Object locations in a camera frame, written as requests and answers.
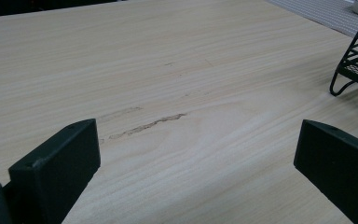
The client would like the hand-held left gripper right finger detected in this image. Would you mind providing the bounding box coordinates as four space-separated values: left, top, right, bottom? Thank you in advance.
293 119 358 224

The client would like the grey woven table mat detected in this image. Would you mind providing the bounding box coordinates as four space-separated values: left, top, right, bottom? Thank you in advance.
265 0 358 40

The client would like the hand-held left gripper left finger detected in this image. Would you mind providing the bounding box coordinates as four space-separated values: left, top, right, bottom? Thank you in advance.
7 118 102 224

